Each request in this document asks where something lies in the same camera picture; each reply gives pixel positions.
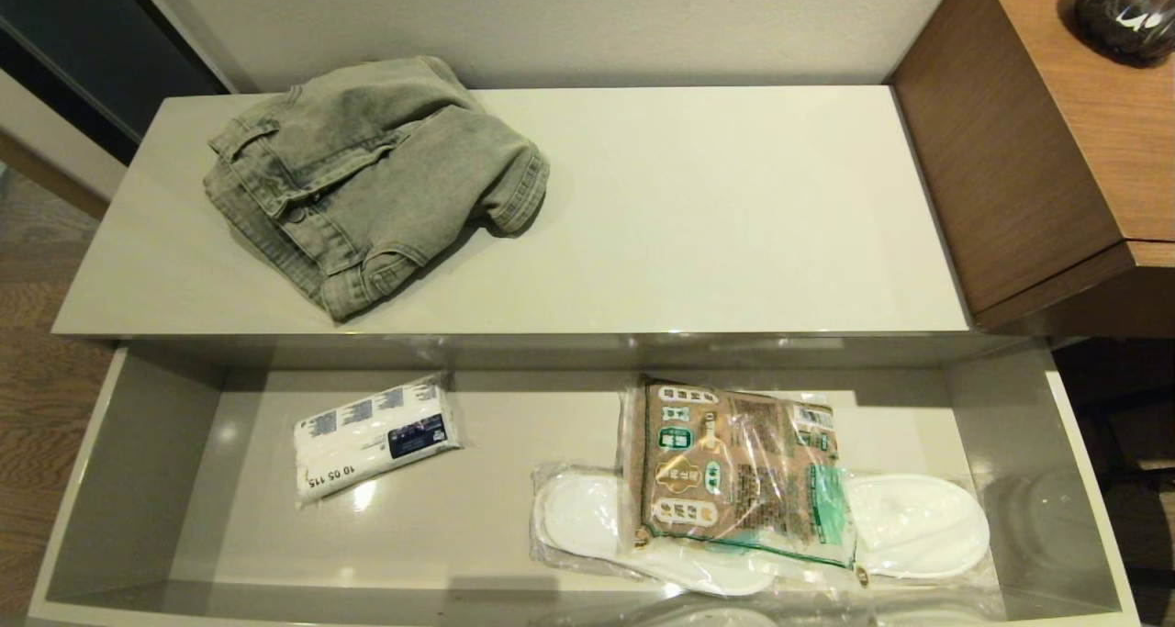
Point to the green brown grain bag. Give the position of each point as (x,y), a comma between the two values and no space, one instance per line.
(734,480)

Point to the grey denim shorts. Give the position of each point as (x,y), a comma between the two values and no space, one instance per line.
(367,177)

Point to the white slipper in plastic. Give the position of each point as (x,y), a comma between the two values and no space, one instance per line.
(918,526)
(578,517)

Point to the white tissue pack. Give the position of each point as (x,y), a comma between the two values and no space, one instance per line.
(367,439)

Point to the brown wooden desk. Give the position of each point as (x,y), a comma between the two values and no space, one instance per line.
(1001,150)

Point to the black metal stand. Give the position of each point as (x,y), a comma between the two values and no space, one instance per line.
(1143,480)

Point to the dark glass vase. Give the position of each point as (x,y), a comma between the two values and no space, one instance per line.
(1129,12)

